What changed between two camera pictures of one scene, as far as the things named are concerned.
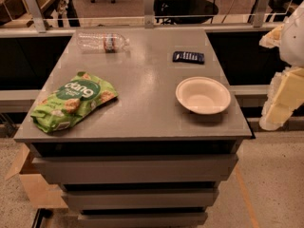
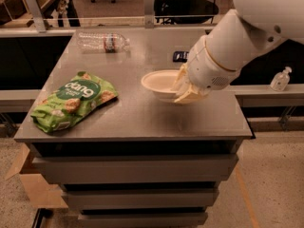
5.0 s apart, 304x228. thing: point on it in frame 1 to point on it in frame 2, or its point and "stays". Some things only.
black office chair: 181,5 stays
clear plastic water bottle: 101,42 stays
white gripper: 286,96 to 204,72
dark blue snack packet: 188,57 stays
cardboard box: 43,192 stays
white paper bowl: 203,95 to 161,82
